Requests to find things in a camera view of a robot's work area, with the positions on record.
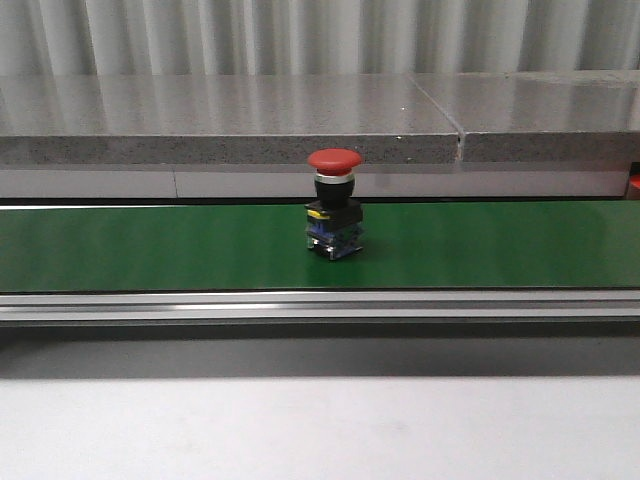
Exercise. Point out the white corrugated curtain backdrop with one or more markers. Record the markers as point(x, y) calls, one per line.
point(312, 37)

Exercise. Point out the grey speckled stone countertop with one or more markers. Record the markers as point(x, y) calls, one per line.
point(588, 117)

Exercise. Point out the aluminium conveyor frame rail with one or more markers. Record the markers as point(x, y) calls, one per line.
point(316, 307)

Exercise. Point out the green conveyor belt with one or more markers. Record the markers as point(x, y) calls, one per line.
point(588, 244)

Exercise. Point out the red mushroom button yellow tab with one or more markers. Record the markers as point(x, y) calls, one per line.
point(334, 219)

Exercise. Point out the red mushroom push button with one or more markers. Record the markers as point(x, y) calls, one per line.
point(633, 191)

